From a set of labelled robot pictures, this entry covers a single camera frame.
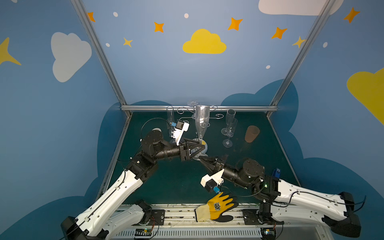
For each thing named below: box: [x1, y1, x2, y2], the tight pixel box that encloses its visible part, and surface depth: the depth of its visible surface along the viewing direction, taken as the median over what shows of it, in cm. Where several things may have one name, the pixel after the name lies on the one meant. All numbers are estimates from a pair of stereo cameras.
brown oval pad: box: [244, 125, 260, 143], surface depth 103 cm
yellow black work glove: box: [194, 192, 239, 223], surface depth 76 cm
